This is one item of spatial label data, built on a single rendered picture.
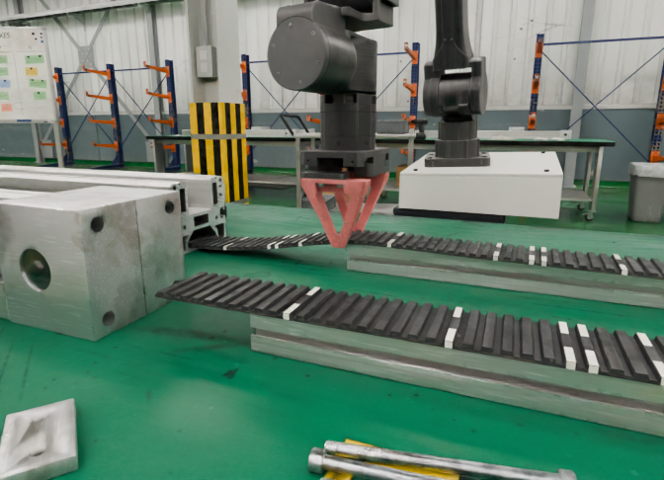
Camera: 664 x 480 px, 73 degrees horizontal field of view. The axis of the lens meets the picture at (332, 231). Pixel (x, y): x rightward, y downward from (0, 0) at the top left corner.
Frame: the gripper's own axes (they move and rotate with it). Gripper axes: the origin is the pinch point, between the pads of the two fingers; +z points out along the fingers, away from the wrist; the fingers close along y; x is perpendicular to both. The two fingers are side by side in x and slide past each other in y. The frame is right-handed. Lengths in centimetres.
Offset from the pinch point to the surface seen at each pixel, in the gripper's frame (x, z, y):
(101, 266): -10.5, -1.8, 22.6
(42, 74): -465, -65, -322
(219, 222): -19.3, 1.0, -4.0
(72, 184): -34.6, -4.4, 4.6
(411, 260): 7.5, 1.5, 2.0
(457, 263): 12.0, 1.3, 2.1
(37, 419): -5.3, 2.9, 31.9
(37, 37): -465, -103, -321
